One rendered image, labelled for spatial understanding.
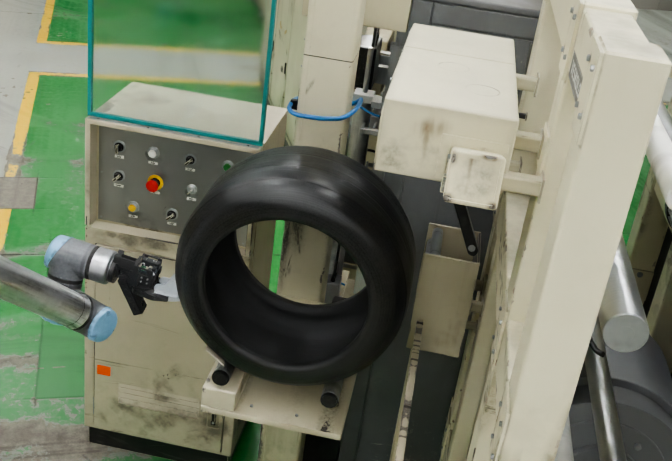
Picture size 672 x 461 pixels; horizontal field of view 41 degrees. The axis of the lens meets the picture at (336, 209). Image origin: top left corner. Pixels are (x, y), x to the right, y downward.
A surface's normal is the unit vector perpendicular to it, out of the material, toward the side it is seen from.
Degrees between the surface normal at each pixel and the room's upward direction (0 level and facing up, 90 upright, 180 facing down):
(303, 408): 0
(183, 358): 89
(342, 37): 90
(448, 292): 90
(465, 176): 72
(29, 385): 0
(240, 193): 50
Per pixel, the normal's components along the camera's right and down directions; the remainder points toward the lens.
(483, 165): -0.11, 0.11
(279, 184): -0.15, -0.40
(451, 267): -0.16, 0.41
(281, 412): 0.12, -0.89
